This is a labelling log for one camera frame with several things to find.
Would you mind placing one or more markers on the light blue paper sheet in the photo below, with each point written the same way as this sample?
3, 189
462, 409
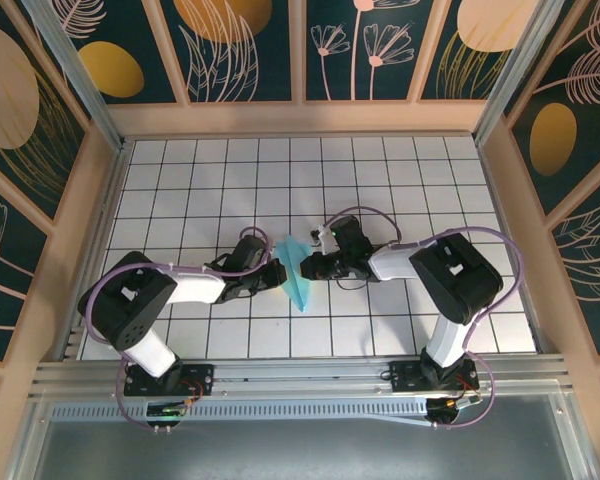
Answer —
300, 292

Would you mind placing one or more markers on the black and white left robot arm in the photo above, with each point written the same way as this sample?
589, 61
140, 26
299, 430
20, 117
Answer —
125, 305

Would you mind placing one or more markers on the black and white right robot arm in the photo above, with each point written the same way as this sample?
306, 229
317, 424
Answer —
455, 280

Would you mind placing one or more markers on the grey metal sheet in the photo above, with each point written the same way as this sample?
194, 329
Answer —
300, 450

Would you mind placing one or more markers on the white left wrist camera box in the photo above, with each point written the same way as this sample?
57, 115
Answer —
273, 253

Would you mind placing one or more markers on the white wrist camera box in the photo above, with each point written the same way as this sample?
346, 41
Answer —
324, 237
273, 253

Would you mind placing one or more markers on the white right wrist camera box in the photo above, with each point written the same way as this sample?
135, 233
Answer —
324, 237

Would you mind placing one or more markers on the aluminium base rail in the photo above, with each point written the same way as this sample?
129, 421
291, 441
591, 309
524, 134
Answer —
300, 372

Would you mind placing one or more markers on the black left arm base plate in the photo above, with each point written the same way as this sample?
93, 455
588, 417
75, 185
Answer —
200, 377

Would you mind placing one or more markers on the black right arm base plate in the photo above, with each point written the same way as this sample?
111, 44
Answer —
405, 375

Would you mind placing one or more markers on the aluminium side rail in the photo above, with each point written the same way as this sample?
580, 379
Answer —
99, 240

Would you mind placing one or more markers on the aluminium corner post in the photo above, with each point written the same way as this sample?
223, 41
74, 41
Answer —
82, 80
515, 75

